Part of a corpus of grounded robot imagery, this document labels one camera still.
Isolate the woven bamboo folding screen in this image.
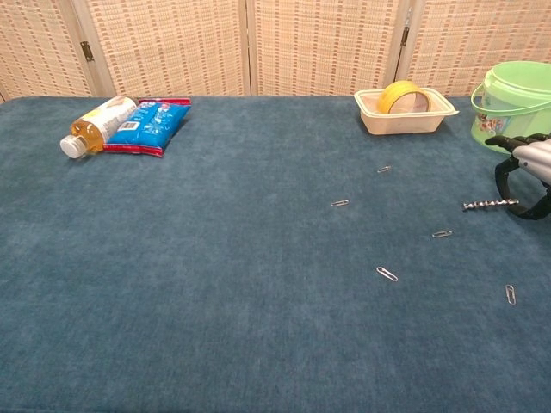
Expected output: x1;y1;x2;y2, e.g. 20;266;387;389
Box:
0;0;551;103

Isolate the plastic bottle with amber liquid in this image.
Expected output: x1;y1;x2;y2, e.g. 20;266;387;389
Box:
59;96;139;160

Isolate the yellow tape roll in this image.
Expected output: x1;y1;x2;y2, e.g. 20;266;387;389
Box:
376;80;432;115

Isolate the green plastic bucket with handle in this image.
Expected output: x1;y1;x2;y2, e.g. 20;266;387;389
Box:
469;60;551;155

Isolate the blue snack packet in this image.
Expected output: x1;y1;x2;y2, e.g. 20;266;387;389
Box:
102;96;192;158

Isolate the blue velvet tablecloth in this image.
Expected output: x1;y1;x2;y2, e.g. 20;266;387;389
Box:
0;95;551;413

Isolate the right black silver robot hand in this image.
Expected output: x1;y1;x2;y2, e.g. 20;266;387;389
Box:
484;133;551;221

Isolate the beige plastic food tray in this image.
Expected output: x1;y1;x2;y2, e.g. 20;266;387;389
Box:
353;87;461;136

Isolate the silver magnetic bead bar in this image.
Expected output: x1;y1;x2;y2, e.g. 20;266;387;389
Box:
462;198;520;213

